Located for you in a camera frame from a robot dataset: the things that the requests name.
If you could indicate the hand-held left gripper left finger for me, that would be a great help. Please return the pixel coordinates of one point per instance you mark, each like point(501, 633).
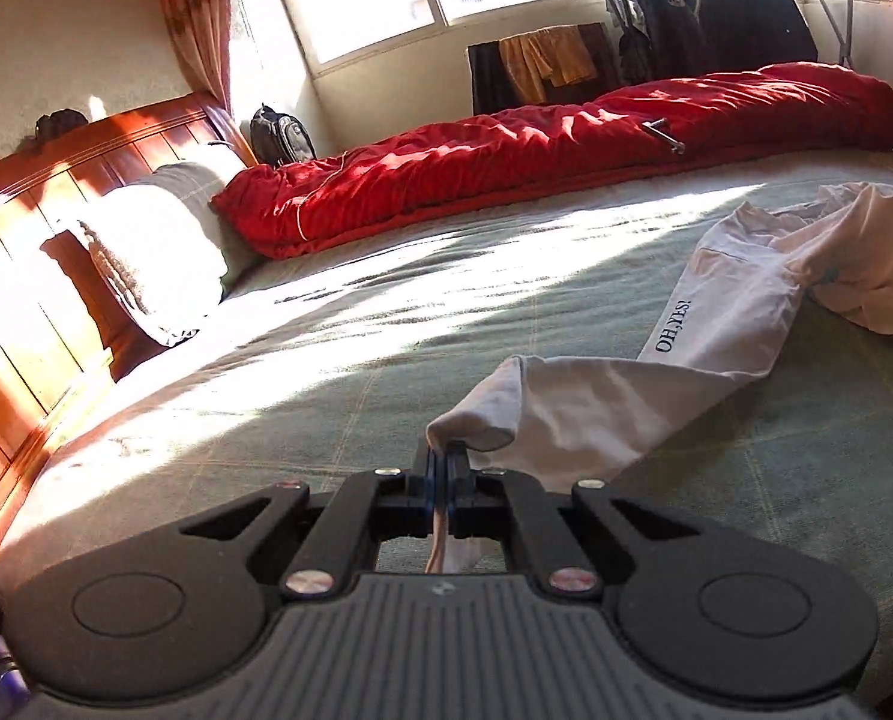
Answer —
point(425, 495)

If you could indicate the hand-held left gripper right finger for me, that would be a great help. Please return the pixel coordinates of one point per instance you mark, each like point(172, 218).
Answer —
point(458, 495)

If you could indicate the white shirt with sleeve lettering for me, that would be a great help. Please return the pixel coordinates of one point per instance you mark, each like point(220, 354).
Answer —
point(716, 292)

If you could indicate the metal clothes drying rack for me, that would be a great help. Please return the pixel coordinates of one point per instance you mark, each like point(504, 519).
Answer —
point(848, 30)

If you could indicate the bed with green plaid cover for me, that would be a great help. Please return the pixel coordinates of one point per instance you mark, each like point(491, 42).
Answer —
point(341, 360)

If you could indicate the red quilt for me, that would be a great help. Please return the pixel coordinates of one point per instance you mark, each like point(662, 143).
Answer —
point(491, 157)

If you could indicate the grey white pillow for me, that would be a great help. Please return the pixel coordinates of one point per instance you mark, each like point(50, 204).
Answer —
point(161, 255)

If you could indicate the grey black backpack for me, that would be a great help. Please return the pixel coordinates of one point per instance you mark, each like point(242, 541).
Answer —
point(281, 136)

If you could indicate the grey metal clamp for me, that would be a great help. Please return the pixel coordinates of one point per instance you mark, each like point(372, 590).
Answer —
point(664, 136)

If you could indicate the black cloth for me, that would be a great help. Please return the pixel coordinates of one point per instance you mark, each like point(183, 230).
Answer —
point(491, 79)

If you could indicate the wooden headboard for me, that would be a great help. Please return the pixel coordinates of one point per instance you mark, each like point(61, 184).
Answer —
point(26, 360)

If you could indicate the orange cloth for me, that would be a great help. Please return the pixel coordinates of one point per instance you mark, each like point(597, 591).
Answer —
point(551, 60)

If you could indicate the brown cloth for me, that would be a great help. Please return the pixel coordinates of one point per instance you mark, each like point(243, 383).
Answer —
point(600, 52)

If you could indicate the dark jacket with round patch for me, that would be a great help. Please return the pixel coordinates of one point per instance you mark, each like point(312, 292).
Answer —
point(664, 22)

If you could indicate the dark object on headboard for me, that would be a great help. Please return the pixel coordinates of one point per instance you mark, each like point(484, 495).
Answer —
point(60, 124)

